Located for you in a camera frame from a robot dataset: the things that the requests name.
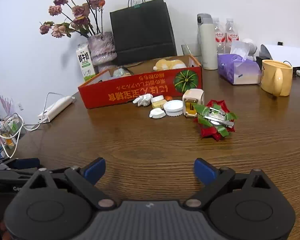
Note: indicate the white wall socket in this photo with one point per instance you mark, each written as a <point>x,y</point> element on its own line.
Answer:
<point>20,106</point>

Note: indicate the white thermos flask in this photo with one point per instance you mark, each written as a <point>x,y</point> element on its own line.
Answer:
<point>207,45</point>

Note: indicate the clear desk organiser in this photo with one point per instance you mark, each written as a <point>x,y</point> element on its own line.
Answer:
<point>7,130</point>

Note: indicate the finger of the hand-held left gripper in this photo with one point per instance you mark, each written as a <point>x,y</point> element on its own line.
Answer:
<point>25,163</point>
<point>20,172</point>

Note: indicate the clear acrylic holder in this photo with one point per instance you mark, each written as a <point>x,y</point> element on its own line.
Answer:
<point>190,50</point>

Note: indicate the white ribbed round lid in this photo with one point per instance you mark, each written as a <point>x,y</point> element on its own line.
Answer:
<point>173,108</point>

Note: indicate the yellow white plush toy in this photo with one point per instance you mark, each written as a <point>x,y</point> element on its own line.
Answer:
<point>168,64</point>

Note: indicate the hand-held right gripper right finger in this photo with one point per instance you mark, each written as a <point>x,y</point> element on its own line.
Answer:
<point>205,171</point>

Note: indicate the white round object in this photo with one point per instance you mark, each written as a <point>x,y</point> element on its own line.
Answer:
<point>250,45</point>

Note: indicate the purple textured vase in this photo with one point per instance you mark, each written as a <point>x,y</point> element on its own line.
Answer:
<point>102,50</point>

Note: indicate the dried rose bouquet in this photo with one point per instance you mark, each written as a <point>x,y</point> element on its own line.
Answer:
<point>77,12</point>

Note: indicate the white power bank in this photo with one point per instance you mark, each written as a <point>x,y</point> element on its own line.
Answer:
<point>56,108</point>

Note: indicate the small cream jar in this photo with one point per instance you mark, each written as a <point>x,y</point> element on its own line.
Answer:
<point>158,102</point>

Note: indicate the green white milk carton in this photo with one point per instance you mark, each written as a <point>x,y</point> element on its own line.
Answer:
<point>85,63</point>

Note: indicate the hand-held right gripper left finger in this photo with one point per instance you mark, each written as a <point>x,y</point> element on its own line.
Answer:
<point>93,170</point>

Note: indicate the purple tissue pack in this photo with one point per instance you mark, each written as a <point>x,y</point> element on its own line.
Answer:
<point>237,68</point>

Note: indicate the small orange object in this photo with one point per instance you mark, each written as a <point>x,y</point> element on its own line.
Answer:
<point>168,98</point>

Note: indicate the pink paper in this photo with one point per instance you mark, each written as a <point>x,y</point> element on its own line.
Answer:
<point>5,103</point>

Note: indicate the clear water bottle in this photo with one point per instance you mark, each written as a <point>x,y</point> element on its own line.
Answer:
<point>232,36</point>
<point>219,37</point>

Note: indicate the yellow mug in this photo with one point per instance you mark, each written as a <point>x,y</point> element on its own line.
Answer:
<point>272,77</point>

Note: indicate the red cardboard box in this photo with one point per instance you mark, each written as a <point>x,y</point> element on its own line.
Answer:
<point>130,92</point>

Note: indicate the black paper bag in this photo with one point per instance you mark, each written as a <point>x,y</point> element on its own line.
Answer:
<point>142,30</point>

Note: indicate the white flip cap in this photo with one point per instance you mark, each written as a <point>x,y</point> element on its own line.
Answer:
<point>157,113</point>

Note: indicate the wooden desktop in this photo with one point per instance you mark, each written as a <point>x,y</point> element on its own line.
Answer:
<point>150,142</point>

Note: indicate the crumpled white tissue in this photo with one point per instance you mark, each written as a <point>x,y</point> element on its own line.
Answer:
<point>143,100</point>

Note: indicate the red rose hair clip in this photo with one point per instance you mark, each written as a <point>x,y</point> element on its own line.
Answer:
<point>216,120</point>

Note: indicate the white curved device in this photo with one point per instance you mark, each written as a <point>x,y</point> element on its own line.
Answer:
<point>287,53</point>

